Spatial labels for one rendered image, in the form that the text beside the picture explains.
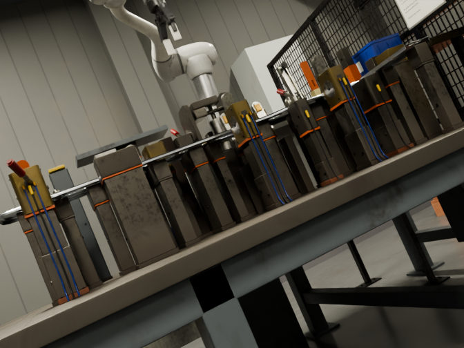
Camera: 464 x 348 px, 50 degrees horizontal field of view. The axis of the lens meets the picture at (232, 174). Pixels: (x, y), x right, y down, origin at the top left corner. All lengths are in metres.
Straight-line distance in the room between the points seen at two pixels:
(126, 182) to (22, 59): 3.35
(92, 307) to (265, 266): 0.34
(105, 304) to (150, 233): 0.55
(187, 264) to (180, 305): 0.08
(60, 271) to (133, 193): 0.28
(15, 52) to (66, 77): 0.46
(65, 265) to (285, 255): 0.60
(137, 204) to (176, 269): 0.54
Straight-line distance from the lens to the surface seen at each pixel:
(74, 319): 0.89
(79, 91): 4.58
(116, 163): 1.44
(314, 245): 1.06
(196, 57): 2.56
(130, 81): 4.51
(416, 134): 1.82
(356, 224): 1.12
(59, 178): 1.94
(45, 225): 1.37
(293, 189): 1.72
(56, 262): 1.37
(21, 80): 4.62
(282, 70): 2.10
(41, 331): 0.89
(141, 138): 1.97
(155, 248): 1.42
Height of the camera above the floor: 0.73
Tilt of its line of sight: 5 degrees up
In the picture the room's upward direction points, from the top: 24 degrees counter-clockwise
